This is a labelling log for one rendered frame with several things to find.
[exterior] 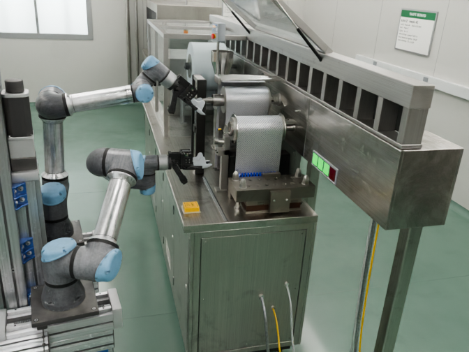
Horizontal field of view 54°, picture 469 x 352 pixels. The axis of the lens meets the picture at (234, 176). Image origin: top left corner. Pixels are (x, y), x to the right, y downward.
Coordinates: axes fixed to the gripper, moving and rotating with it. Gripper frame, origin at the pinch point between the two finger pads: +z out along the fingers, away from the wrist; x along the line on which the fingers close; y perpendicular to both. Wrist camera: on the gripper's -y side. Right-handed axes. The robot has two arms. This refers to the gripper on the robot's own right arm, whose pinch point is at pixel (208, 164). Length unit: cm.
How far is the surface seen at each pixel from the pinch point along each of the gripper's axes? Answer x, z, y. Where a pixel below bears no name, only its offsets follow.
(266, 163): -0.1, 30.5, -0.9
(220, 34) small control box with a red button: 58, 17, 56
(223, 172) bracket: 7.9, 10.0, -7.8
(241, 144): -0.1, 16.5, 9.7
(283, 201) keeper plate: -21.8, 32.3, -12.0
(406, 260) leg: -77, 64, -14
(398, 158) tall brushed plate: -83, 46, 32
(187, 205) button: -10.6, -12.0, -16.5
